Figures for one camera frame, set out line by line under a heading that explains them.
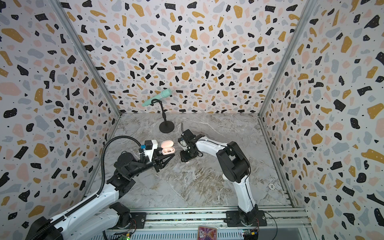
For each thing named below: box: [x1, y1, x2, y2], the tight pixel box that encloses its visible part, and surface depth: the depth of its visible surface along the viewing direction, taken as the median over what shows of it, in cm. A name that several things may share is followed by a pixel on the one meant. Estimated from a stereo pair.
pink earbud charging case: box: [161, 140, 176, 155], surface depth 69 cm
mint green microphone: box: [141, 89, 172, 107], surface depth 90 cm
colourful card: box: [197, 226, 217, 240], surface depth 71 cm
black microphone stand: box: [151, 98, 175, 134], surface depth 114 cm
